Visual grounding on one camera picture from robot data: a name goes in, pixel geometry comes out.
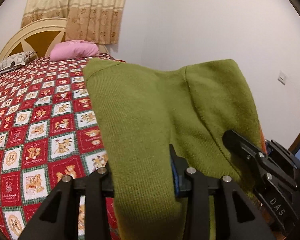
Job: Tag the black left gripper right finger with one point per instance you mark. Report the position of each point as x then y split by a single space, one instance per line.
179 166

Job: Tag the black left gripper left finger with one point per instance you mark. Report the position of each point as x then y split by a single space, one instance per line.
101 177

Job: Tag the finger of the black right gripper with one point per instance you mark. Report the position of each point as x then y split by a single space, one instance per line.
255 158

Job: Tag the green orange cream knit sweater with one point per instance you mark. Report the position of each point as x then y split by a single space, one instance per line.
141 112

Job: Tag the red checkered bear bedspread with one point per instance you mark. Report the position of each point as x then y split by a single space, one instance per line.
47 130

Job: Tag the pink pillow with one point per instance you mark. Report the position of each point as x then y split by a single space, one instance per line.
73 49

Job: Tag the white black patterned pillow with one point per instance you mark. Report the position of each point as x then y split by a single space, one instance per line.
16 61

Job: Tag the cream round wooden headboard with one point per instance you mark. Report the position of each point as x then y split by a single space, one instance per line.
40 36

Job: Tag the beige patterned curtain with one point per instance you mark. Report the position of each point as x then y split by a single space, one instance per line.
97 21

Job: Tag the white wall switch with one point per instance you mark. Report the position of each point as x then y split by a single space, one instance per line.
282 77

